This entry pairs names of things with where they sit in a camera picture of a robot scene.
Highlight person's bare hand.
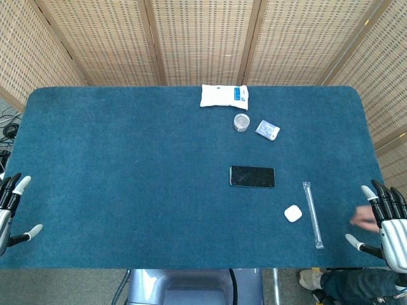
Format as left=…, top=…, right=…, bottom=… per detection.
left=349, top=206, right=381, bottom=234

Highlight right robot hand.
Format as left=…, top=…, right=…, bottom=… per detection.
left=345, top=179, right=407, bottom=274

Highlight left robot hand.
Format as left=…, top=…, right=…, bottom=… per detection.
left=0, top=172, right=44, bottom=257

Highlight smartphone black screen teal back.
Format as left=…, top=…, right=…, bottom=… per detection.
left=228, top=165, right=275, bottom=189

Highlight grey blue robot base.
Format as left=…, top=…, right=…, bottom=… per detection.
left=126, top=268, right=263, bottom=305

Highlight straw in clear wrapper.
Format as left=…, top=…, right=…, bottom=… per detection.
left=302, top=181, right=325, bottom=250

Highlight person's leg in jeans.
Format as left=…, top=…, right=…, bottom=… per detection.
left=320, top=268, right=407, bottom=302

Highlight white earbuds case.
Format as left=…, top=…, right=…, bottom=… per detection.
left=284, top=205, right=303, bottom=223

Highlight white sneaker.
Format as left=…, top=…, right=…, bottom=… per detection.
left=298, top=269, right=326, bottom=291

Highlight small blue white packet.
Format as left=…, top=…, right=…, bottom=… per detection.
left=254, top=119, right=281, bottom=141

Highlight clear round plastic jar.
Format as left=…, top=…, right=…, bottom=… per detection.
left=233, top=114, right=250, bottom=133

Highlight white tissue pack blue label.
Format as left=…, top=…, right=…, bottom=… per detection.
left=200, top=84, right=249, bottom=111

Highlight woven bamboo folding screen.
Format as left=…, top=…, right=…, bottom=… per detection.
left=0, top=0, right=407, bottom=188

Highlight black floor cables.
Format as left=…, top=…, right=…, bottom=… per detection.
left=0, top=106, right=22, bottom=142

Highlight black cable on robot base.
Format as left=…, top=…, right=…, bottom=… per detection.
left=228, top=268, right=240, bottom=305

